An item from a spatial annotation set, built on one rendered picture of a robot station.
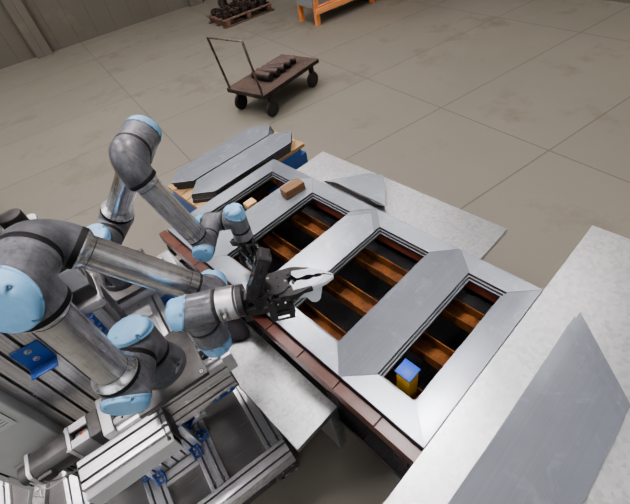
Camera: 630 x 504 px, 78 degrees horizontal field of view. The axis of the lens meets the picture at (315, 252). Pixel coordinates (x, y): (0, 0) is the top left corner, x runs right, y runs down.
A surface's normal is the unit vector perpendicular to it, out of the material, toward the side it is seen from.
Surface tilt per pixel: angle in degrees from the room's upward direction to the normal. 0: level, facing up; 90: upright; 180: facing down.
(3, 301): 82
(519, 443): 0
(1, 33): 90
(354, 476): 0
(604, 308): 0
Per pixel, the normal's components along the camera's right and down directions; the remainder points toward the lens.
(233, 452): -0.15, -0.68
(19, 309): 0.09, 0.62
